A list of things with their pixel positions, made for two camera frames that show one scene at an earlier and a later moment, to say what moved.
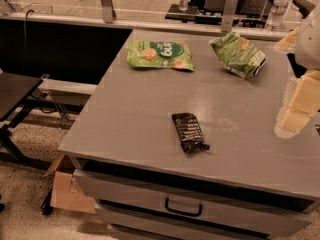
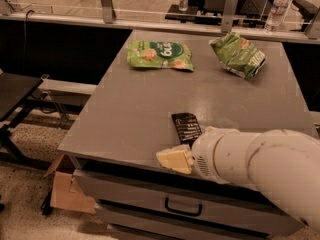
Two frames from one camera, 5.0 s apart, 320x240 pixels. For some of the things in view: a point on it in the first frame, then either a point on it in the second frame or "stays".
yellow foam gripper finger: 300,101 to 178,158
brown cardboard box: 67,192 stays
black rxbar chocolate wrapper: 189,133 stays
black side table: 17,98 stays
